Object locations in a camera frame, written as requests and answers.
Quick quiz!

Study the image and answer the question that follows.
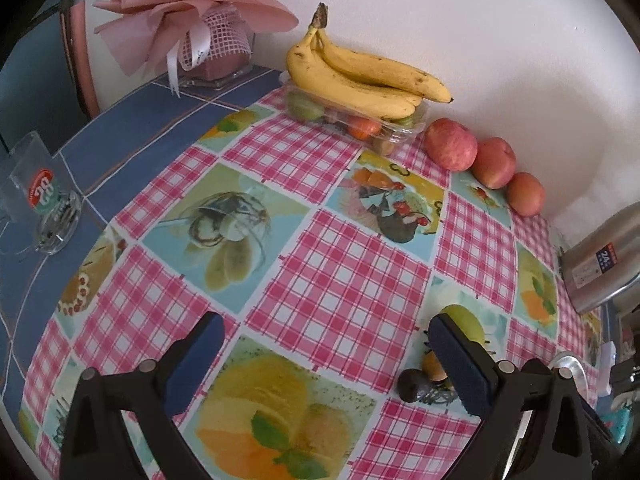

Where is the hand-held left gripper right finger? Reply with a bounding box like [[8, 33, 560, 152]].
[[427, 312, 601, 480]]

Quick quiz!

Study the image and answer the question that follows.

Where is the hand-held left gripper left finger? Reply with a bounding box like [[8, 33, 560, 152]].
[[59, 311, 227, 480]]

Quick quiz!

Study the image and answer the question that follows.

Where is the round metal basin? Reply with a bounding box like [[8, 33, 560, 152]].
[[547, 351, 601, 411]]

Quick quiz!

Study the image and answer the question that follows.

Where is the green apple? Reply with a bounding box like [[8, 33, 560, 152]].
[[442, 304, 487, 348]]

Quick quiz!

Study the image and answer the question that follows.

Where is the dark purple plum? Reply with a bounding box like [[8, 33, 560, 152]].
[[397, 368, 431, 403]]

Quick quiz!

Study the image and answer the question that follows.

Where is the pink checked printed tablecloth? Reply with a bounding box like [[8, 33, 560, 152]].
[[17, 87, 608, 480]]

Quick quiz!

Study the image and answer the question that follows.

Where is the teal patterned object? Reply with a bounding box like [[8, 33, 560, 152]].
[[602, 407, 633, 443]]

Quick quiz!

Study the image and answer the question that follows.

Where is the stainless steel thermos kettle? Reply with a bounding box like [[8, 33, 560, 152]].
[[559, 200, 640, 314]]

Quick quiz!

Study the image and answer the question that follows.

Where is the red apple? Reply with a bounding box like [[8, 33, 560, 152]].
[[424, 118, 479, 172], [472, 137, 517, 190], [506, 172, 546, 217]]

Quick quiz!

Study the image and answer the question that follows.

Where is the glass mug with round logo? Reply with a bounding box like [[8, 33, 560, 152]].
[[0, 131, 83, 256]]

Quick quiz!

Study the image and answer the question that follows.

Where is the clear plastic fruit container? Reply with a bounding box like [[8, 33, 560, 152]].
[[280, 72, 431, 153]]

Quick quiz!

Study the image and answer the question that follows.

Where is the yellow banana bunch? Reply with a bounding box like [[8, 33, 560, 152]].
[[286, 3, 454, 121]]

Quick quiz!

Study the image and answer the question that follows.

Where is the square glass vase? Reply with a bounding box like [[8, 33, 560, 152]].
[[177, 2, 256, 92]]

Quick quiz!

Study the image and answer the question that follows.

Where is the pink chair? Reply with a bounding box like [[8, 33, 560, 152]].
[[60, 0, 101, 118]]

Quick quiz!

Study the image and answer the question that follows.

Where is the pink flower bouquet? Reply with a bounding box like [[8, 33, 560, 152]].
[[92, 0, 300, 98]]

